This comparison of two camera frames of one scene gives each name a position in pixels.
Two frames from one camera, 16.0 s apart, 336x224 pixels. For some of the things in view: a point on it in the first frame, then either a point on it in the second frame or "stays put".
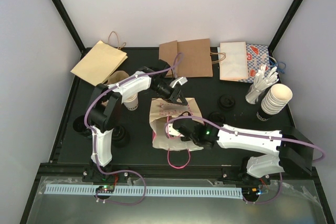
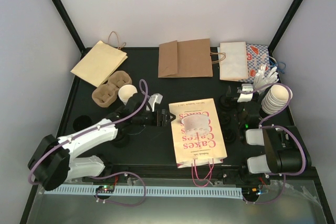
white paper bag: x=233 y=62 stays put
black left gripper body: x=166 y=94 → x=139 y=119
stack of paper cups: x=276 y=98 stays put
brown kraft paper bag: x=187 y=59 stays put
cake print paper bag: x=161 y=113 → x=197 y=132
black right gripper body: x=195 y=140 → x=240 y=119
